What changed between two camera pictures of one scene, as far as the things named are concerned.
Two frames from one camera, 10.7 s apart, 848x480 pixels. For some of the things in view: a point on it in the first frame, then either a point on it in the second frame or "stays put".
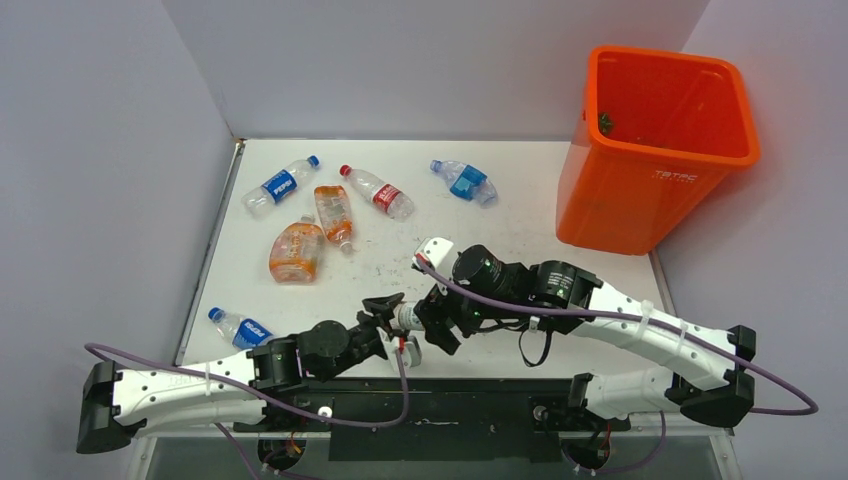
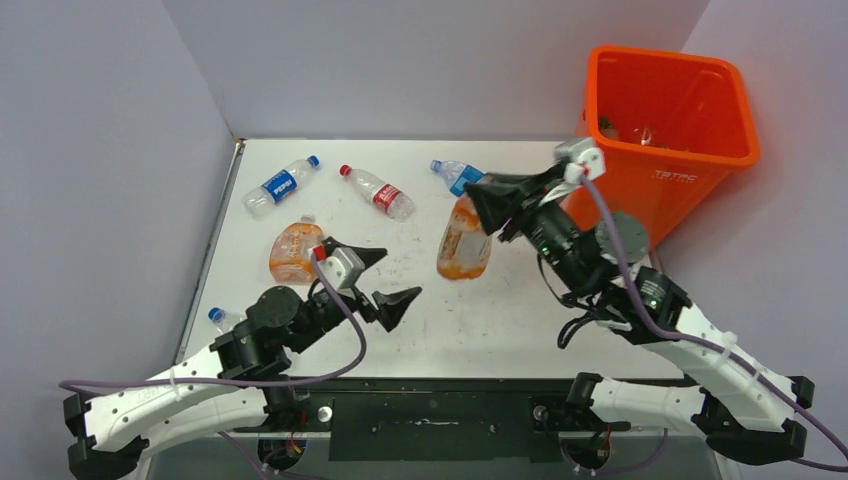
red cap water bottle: [382, 195] stays put
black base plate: [451, 419] stays put
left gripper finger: [383, 307] → [366, 255]
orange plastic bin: [656, 136] stays put
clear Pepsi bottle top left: [284, 182] stays put
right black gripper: [436, 330] → [496, 196]
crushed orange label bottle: [336, 215] → [465, 251]
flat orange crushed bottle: [294, 251] stays put
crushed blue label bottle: [467, 182] stays put
